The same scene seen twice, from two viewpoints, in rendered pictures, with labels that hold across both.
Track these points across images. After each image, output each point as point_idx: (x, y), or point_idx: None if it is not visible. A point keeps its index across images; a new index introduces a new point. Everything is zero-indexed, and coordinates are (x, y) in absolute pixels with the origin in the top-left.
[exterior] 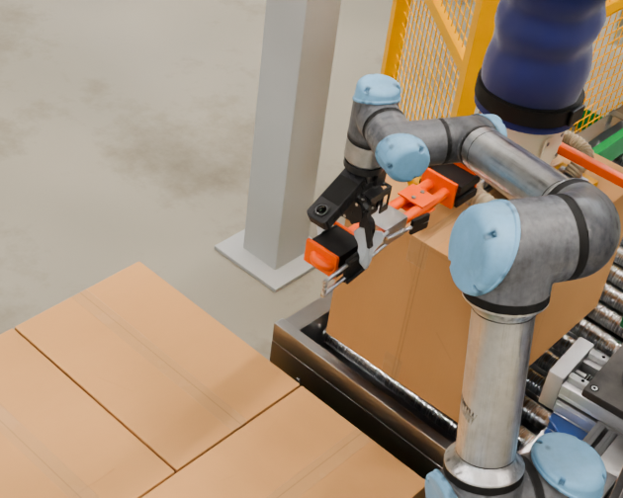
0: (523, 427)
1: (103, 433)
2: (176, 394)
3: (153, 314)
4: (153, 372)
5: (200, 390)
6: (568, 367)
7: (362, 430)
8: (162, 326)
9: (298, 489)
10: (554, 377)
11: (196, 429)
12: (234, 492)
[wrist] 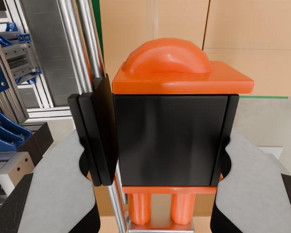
0: None
1: None
2: (249, 35)
3: None
4: (271, 38)
5: (239, 48)
6: (3, 185)
7: None
8: (287, 69)
9: (149, 36)
10: (3, 171)
11: (222, 23)
12: (174, 4)
